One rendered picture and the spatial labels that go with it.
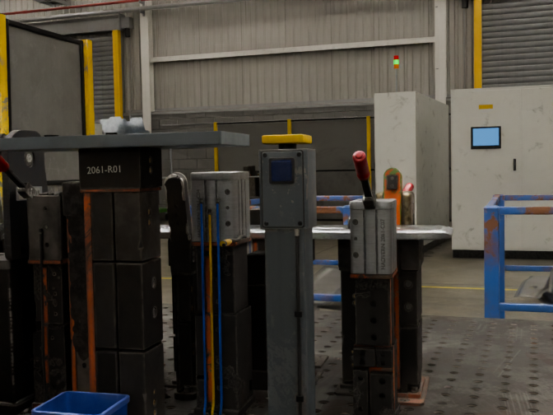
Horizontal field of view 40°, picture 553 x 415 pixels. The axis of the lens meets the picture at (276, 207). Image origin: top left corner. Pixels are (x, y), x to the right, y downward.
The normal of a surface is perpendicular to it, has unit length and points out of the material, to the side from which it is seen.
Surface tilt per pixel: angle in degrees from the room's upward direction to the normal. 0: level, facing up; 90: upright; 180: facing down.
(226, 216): 90
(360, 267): 90
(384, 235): 90
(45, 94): 90
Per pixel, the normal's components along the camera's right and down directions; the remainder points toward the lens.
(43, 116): 0.95, 0.01
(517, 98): -0.32, 0.06
